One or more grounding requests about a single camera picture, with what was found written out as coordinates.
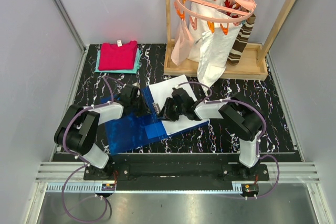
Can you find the pink round clip hanger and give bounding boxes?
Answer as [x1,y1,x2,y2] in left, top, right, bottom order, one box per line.
[174,0,257,35]

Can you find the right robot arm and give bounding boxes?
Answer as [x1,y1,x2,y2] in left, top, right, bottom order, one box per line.
[157,88,267,180]

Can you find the teal shirt folded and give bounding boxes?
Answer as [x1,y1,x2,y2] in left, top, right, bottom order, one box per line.
[94,49,141,74]

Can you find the large white hanging towel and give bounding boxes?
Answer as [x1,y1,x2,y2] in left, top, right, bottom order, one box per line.
[188,0,243,67]

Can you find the wooden rack tray base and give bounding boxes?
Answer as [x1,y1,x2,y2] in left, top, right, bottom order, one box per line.
[164,0,296,86]

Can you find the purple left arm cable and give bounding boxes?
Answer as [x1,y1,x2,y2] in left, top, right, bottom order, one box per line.
[60,76,127,221]

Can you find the pale pink hanging cloth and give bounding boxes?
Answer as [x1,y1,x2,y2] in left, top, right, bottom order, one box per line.
[171,21,194,66]

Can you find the brown striped sock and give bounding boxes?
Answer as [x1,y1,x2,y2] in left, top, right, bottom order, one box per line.
[227,14,256,66]

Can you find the blue file folder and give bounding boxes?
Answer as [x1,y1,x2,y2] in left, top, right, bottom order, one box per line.
[104,87,209,154]

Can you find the white paper stack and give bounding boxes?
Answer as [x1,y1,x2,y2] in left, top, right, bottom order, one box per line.
[146,74,209,137]

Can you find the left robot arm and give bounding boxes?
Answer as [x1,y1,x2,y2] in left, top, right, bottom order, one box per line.
[54,83,152,180]

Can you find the pink shirt folded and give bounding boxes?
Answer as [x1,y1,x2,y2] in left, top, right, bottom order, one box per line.
[98,40,138,70]

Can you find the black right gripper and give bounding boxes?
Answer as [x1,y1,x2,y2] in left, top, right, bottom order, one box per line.
[157,97,186,122]

